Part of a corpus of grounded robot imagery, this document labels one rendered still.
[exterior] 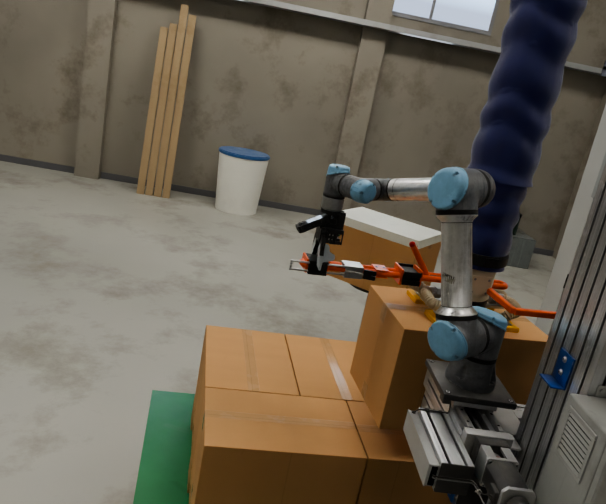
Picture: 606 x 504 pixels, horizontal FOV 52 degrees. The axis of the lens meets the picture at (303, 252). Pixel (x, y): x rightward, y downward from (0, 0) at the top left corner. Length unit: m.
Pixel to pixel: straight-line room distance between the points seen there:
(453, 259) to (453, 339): 0.22
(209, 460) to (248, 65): 6.26
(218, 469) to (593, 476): 1.29
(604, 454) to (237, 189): 6.32
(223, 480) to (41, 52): 6.81
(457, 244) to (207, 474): 1.21
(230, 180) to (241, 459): 5.43
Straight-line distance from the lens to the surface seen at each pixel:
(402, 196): 2.06
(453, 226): 1.76
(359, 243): 3.81
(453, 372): 1.95
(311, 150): 8.10
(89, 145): 8.27
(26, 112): 8.59
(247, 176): 7.42
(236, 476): 2.37
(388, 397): 2.28
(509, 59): 2.23
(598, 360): 1.66
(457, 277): 1.77
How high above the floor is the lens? 1.85
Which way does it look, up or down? 17 degrees down
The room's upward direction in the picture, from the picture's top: 11 degrees clockwise
